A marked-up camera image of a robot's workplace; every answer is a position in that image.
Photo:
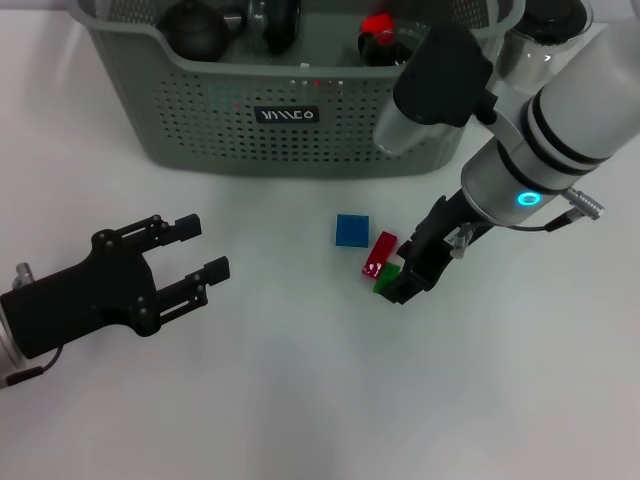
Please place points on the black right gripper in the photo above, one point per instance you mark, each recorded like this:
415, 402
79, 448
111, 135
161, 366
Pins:
440, 245

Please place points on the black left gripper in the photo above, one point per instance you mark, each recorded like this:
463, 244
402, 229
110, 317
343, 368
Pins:
85, 300

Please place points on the green toy brick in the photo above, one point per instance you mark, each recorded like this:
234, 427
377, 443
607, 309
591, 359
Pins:
386, 277

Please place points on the large red toy brick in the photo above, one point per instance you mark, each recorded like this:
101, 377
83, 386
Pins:
379, 24

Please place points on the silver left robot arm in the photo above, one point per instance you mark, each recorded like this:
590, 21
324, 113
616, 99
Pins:
6, 350

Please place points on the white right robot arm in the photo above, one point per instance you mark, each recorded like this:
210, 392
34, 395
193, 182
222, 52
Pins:
565, 130

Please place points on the grey-green perforated storage bin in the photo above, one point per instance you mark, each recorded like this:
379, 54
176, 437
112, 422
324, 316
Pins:
280, 140

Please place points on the dark red long toy brick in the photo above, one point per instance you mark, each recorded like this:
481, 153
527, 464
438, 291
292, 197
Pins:
380, 252

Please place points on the blue square toy plate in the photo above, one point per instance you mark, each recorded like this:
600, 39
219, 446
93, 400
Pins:
352, 230

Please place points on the dark clay teapot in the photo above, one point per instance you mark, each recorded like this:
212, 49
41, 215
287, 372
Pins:
192, 32

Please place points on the glass carafe with black lid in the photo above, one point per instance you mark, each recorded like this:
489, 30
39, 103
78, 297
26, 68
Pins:
540, 35

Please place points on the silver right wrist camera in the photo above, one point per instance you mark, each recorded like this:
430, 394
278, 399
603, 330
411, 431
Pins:
440, 85

